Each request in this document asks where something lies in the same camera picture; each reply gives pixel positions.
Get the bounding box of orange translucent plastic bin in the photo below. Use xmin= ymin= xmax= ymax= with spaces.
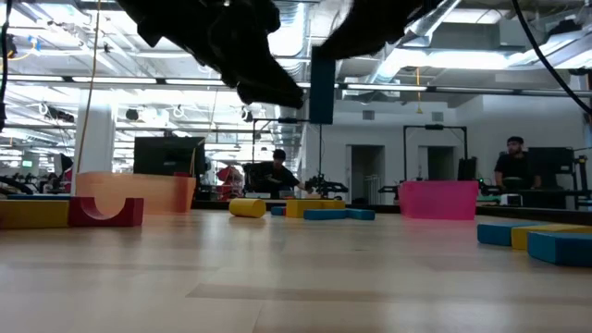
xmin=75 ymin=171 xmax=198 ymax=215

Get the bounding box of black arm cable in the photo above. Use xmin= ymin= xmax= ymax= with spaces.
xmin=510 ymin=0 xmax=592 ymax=117
xmin=0 ymin=0 xmax=13 ymax=133

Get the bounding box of red translucent plastic bin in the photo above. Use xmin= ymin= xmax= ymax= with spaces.
xmin=397 ymin=179 xmax=480 ymax=222

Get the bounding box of black aluminium table frame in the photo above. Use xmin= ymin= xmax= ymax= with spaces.
xmin=187 ymin=197 xmax=592 ymax=227

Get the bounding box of black background stand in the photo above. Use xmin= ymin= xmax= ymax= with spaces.
xmin=572 ymin=154 xmax=592 ymax=210

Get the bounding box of long overhead light bar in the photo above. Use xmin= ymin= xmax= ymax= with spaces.
xmin=0 ymin=73 xmax=592 ymax=99

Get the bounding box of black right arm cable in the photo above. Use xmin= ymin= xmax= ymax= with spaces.
xmin=510 ymin=0 xmax=592 ymax=117

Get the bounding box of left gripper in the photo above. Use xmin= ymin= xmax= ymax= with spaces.
xmin=115 ymin=0 xmax=305 ymax=110

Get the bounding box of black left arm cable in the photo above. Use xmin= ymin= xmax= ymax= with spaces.
xmin=0 ymin=0 xmax=13 ymax=133

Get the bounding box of long yellow cable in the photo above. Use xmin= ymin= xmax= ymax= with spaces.
xmin=76 ymin=0 xmax=104 ymax=173

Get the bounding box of red background object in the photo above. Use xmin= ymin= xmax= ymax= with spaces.
xmin=216 ymin=165 xmax=245 ymax=199

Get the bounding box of red wooden arch block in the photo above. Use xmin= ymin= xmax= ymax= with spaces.
xmin=68 ymin=195 xmax=145 ymax=228

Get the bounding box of white pillar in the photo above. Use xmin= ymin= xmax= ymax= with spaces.
xmin=73 ymin=90 xmax=117 ymax=175

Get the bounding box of person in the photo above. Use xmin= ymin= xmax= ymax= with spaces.
xmin=243 ymin=148 xmax=315 ymax=200
xmin=492 ymin=135 xmax=541 ymax=191

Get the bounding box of black background rig frame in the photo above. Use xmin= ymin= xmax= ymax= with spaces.
xmin=401 ymin=123 xmax=469 ymax=182
xmin=251 ymin=117 xmax=325 ymax=187

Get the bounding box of yellow wooden cylinder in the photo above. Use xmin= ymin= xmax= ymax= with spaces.
xmin=228 ymin=197 xmax=268 ymax=219

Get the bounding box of black background monitor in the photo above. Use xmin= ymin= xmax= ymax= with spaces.
xmin=526 ymin=146 xmax=577 ymax=191

